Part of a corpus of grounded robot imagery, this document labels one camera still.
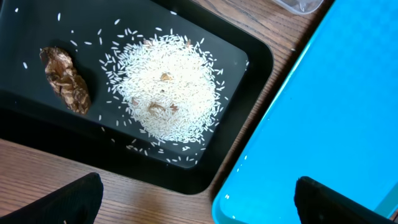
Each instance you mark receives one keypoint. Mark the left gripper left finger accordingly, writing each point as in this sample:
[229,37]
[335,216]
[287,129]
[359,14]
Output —
[78,202]

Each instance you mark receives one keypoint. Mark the brown food scrap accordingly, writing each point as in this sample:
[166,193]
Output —
[64,79]

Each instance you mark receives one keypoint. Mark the teal serving tray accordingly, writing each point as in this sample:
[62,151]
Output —
[334,120]

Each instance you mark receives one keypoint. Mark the black plastic tray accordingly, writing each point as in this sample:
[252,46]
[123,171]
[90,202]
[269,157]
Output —
[106,137]

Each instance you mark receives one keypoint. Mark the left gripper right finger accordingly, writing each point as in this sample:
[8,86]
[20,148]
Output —
[318,204]

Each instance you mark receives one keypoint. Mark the clear plastic bin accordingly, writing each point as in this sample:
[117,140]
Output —
[299,7]

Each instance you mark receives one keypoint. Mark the pile of rice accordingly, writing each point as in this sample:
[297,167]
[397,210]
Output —
[167,83]

